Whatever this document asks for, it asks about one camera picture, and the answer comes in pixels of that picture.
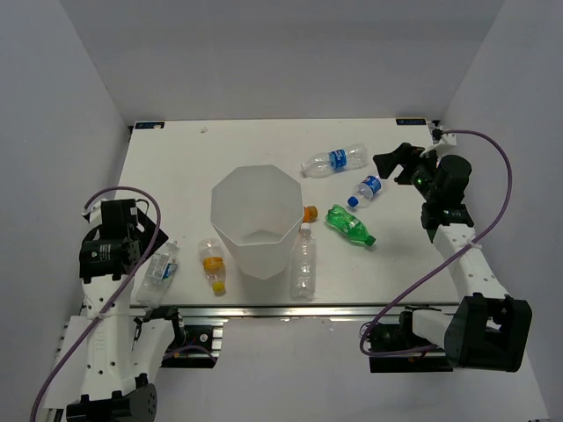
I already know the right blue corner sticker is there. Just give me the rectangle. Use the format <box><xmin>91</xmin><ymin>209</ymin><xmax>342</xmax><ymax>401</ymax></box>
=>
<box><xmin>395</xmin><ymin>118</ymin><xmax>427</xmax><ymax>126</ymax></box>

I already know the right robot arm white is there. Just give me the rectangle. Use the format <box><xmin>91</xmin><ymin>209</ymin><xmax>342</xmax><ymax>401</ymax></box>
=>
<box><xmin>367</xmin><ymin>143</ymin><xmax>532</xmax><ymax>373</ymax></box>

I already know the aluminium front rail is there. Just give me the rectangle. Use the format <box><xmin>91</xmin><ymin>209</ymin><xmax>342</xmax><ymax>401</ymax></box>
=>
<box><xmin>175</xmin><ymin>301</ymin><xmax>463</xmax><ymax>321</ymax></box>

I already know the clear bottle yellow cap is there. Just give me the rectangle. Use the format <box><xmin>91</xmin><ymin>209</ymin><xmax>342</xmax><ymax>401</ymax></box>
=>
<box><xmin>198</xmin><ymin>238</ymin><xmax>226</xmax><ymax>295</ymax></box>

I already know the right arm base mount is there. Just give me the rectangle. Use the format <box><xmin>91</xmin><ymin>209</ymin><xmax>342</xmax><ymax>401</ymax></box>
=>
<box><xmin>367</xmin><ymin>306</ymin><xmax>453</xmax><ymax>374</ymax></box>

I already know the green plastic bottle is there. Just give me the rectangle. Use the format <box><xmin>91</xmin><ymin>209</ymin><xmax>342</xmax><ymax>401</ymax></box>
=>
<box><xmin>325</xmin><ymin>204</ymin><xmax>376</xmax><ymax>247</ymax></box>

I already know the blue corner sticker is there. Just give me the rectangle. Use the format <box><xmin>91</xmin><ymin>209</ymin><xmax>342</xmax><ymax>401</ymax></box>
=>
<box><xmin>395</xmin><ymin>118</ymin><xmax>427</xmax><ymax>126</ymax></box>
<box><xmin>134</xmin><ymin>121</ymin><xmax>165</xmax><ymax>130</ymax></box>

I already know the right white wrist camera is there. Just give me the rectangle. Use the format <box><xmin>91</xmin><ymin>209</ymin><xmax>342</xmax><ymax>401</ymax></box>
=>
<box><xmin>420</xmin><ymin>127</ymin><xmax>457</xmax><ymax>157</ymax></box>

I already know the clear water bottle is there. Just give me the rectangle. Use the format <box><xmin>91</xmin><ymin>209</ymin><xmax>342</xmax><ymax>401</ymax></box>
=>
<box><xmin>136</xmin><ymin>239</ymin><xmax>179</xmax><ymax>309</ymax></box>

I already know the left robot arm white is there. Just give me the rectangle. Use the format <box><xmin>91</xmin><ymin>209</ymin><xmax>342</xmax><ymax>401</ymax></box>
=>
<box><xmin>66</xmin><ymin>200</ymin><xmax>186</xmax><ymax>421</ymax></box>

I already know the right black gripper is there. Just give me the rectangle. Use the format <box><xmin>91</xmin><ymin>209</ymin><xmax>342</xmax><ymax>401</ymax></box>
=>
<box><xmin>372</xmin><ymin>143</ymin><xmax>443</xmax><ymax>202</ymax></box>

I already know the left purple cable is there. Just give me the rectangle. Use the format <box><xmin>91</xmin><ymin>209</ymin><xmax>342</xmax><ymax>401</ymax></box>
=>
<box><xmin>29</xmin><ymin>186</ymin><xmax>162</xmax><ymax>422</ymax></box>

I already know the left blue corner sticker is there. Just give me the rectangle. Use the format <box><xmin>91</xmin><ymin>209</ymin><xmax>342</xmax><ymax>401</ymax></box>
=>
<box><xmin>134</xmin><ymin>121</ymin><xmax>165</xmax><ymax>130</ymax></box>

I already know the orange juice bottle orange cap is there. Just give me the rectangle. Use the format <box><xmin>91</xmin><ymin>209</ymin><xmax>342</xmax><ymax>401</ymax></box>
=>
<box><xmin>303</xmin><ymin>206</ymin><xmax>318</xmax><ymax>222</ymax></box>

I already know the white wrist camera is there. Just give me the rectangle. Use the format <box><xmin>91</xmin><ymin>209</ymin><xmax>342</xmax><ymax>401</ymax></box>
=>
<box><xmin>82</xmin><ymin>205</ymin><xmax>102</xmax><ymax>226</ymax></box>
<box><xmin>420</xmin><ymin>127</ymin><xmax>457</xmax><ymax>157</ymax></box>

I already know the translucent white plastic bin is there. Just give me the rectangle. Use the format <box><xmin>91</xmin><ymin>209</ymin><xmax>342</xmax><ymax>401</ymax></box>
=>
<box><xmin>210</xmin><ymin>164</ymin><xmax>304</xmax><ymax>280</ymax></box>

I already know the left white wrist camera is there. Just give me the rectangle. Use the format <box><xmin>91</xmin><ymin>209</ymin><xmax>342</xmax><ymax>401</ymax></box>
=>
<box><xmin>82</xmin><ymin>205</ymin><xmax>102</xmax><ymax>226</ymax></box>

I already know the clear bottle white cap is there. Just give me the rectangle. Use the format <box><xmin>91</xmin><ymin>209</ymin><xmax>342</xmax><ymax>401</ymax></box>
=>
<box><xmin>290</xmin><ymin>222</ymin><xmax>317</xmax><ymax>300</ymax></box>

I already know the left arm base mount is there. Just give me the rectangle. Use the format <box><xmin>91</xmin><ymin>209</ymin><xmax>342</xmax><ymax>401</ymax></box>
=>
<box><xmin>134</xmin><ymin>306</ymin><xmax>220</xmax><ymax>369</ymax></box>

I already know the clear bottle blue label large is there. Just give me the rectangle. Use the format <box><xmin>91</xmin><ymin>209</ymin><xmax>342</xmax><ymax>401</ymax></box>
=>
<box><xmin>300</xmin><ymin>143</ymin><xmax>369</xmax><ymax>178</ymax></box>

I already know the small bottle blue cap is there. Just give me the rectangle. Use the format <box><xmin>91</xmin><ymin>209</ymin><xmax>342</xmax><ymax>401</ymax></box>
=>
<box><xmin>347</xmin><ymin>175</ymin><xmax>382</xmax><ymax>209</ymax></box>

